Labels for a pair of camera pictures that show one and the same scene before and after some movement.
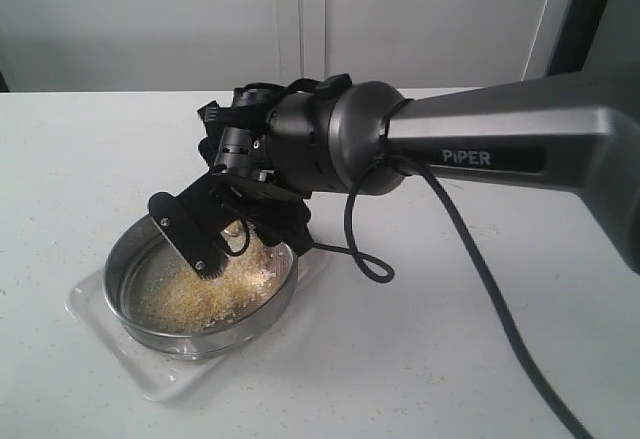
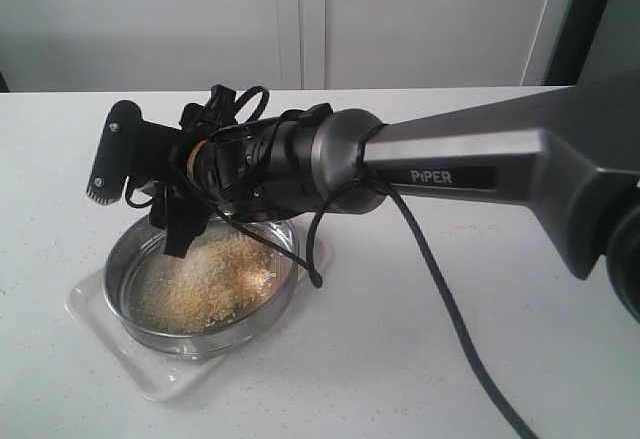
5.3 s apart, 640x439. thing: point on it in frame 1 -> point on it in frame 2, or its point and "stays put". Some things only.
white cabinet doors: (117, 24) stays put
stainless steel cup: (235, 235) -> (144, 193)
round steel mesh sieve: (161, 305) stays put
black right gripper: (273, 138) -> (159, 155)
